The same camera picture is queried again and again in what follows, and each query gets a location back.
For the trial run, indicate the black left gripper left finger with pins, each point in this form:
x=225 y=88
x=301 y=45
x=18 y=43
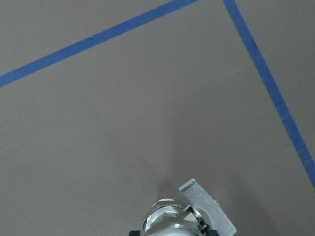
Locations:
x=135 y=233

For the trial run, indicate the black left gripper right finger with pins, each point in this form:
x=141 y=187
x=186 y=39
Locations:
x=212 y=233

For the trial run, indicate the white PPR valve with handle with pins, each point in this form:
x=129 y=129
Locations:
x=168 y=217

